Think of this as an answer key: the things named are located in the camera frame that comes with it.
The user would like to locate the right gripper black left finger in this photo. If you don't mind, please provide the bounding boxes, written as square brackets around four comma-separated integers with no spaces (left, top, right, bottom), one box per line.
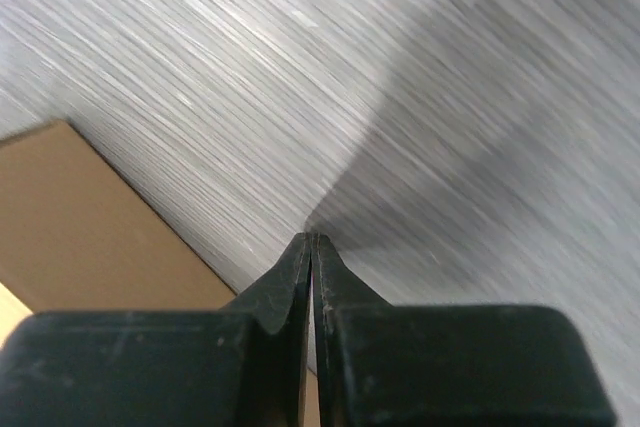
[1,233,311,426]

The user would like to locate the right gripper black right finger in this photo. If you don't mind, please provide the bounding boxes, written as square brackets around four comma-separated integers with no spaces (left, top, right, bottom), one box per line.
[311,234,617,426]

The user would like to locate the cardboard box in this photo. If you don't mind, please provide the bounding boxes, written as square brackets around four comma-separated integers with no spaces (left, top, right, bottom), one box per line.
[0,117,321,427]

